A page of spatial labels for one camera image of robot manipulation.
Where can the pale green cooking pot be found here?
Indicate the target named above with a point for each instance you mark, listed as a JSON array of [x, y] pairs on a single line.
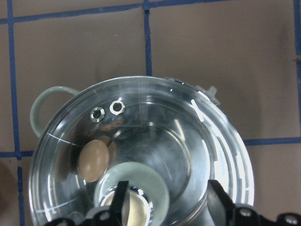
[[37, 110]]

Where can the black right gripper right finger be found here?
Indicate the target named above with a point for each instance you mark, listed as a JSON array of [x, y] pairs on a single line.
[[220, 206]]

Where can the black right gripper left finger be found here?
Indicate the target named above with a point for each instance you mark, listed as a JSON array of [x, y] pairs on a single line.
[[120, 203]]

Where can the brown egg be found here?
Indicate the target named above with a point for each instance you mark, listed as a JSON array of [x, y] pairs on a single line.
[[93, 160]]

